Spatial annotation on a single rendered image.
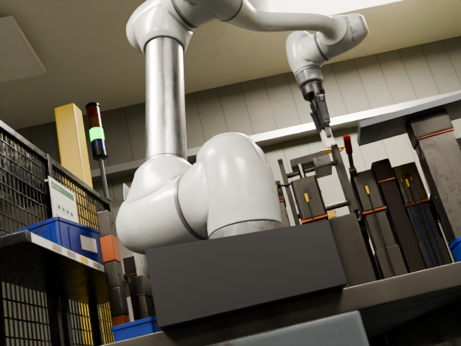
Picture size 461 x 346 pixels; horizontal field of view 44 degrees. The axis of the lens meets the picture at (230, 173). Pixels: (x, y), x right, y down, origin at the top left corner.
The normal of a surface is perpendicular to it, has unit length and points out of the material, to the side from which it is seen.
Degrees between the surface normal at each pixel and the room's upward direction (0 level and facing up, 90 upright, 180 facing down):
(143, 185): 75
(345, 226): 90
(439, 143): 90
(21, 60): 180
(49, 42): 180
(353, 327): 90
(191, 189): 83
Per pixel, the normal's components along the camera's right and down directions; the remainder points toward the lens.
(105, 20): 0.22, 0.91
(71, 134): -0.18, -0.33
